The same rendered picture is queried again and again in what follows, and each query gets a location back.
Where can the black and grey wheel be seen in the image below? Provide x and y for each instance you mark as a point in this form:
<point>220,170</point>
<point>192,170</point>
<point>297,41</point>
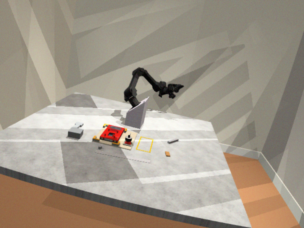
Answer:
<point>128,139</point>

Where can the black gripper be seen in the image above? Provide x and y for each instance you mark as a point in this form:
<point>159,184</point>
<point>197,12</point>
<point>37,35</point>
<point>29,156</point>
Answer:
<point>173,88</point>

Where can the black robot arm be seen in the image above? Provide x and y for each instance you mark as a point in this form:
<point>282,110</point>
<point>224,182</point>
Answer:
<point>130,92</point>

